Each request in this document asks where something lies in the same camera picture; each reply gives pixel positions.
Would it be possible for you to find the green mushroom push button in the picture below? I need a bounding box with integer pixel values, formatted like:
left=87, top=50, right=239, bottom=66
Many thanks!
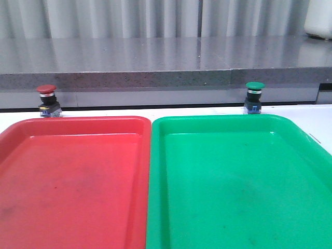
left=244, top=81, right=265, bottom=114

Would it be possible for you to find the red mushroom push button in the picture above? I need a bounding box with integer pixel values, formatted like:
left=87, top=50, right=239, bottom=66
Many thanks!
left=36, top=85, right=62, bottom=118

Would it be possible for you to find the green plastic tray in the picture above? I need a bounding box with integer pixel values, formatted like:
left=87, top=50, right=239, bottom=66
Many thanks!
left=146, top=115, right=331, bottom=248

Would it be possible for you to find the red plastic tray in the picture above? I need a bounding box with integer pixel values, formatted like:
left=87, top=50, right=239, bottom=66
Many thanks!
left=1, top=116, right=151, bottom=248

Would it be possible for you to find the grey stone counter slab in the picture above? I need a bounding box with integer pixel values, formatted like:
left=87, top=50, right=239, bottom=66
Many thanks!
left=1, top=36, right=331, bottom=91

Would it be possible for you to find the white container in background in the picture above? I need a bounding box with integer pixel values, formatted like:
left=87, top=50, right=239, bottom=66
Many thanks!
left=304, top=0, right=331, bottom=39

